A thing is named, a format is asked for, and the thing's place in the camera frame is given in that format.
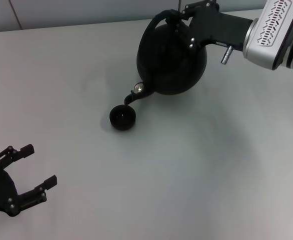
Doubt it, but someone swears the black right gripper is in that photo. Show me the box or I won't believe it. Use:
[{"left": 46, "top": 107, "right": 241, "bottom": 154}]
[{"left": 172, "top": 0, "right": 253, "bottom": 52}]

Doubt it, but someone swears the black teapot with hoop handle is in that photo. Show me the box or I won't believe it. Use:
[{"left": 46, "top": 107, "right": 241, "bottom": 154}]
[{"left": 123, "top": 9, "right": 209, "bottom": 106}]

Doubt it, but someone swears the dark brown teacup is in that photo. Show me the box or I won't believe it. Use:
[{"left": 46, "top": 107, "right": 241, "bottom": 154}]
[{"left": 109, "top": 104, "right": 137, "bottom": 132}]

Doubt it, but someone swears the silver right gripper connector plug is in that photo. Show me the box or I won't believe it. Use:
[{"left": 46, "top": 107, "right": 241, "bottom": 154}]
[{"left": 220, "top": 45, "right": 235, "bottom": 65}]

